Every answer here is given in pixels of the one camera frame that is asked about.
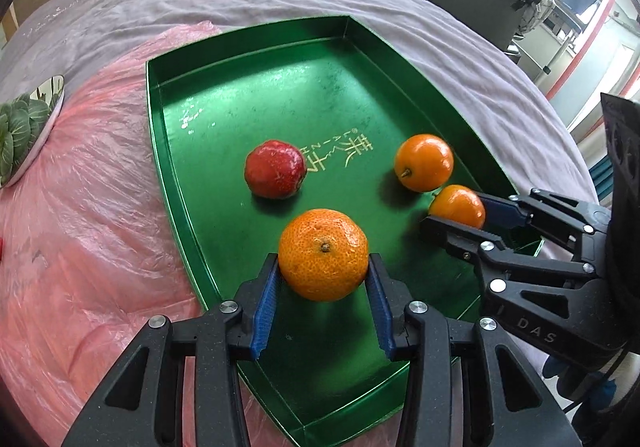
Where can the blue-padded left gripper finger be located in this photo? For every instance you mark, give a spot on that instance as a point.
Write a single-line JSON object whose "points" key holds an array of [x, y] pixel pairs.
{"points": [[139, 402]]}

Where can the pink plastic sheet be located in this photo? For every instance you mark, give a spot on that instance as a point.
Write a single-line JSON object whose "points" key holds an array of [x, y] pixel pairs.
{"points": [[88, 253]]}

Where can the white metal plate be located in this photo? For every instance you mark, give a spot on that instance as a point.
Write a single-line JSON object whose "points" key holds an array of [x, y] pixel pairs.
{"points": [[55, 85]]}

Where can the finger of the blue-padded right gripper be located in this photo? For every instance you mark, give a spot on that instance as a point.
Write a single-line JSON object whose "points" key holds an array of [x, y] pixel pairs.
{"points": [[466, 379]]}

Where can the purple bed duvet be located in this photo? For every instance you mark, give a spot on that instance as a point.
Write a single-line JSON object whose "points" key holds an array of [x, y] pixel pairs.
{"points": [[76, 38]]}

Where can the green leafy cabbage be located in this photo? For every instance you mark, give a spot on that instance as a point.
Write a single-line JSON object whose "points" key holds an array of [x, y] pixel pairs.
{"points": [[22, 121]]}

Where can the desk with clutter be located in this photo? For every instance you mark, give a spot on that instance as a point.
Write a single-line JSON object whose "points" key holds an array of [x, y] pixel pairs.
{"points": [[534, 14]]}

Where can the small orange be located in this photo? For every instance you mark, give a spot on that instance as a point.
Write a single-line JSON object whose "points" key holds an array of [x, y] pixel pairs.
{"points": [[423, 163], [459, 204]]}

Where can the green rectangular tray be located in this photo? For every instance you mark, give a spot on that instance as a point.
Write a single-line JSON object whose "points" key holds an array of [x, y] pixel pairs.
{"points": [[347, 100]]}

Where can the rough orange mandarin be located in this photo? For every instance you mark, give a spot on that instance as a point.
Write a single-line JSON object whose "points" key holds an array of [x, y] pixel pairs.
{"points": [[323, 255]]}

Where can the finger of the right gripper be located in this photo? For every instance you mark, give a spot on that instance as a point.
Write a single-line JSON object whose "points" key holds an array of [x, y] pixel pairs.
{"points": [[576, 226], [516, 277]]}

